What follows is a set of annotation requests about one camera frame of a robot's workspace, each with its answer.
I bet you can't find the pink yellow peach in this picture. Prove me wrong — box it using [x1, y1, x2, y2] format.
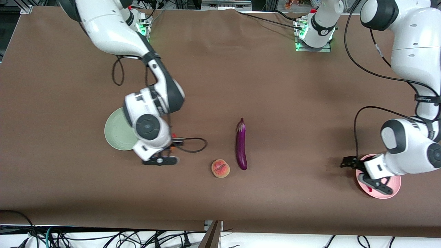
[211, 159, 230, 178]

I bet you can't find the long purple eggplant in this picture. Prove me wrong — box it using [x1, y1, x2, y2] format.
[236, 118, 248, 171]

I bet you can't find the pink round plate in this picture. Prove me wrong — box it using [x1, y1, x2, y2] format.
[356, 154, 402, 199]

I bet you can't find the light green round plate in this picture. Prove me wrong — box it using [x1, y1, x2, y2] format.
[104, 107, 139, 151]

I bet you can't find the brown table cover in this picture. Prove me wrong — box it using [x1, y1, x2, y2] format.
[0, 6, 441, 238]

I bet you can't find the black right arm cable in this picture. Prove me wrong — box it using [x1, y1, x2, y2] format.
[111, 55, 208, 154]

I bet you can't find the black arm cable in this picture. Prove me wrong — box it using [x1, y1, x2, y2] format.
[344, 0, 441, 162]
[111, 55, 208, 154]

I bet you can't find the aluminium frame post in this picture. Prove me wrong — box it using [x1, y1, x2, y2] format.
[198, 220, 224, 248]

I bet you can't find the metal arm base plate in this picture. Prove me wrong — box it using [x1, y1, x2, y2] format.
[136, 14, 152, 43]
[295, 17, 332, 53]

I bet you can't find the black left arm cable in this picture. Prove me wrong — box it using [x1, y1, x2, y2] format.
[344, 0, 441, 162]

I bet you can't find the black looped floor cable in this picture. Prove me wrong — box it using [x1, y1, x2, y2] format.
[0, 210, 39, 248]

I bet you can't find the aluminium frame bar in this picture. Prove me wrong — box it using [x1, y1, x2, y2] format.
[201, 0, 253, 11]

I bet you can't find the black cable on table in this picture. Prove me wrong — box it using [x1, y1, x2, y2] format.
[237, 10, 305, 31]

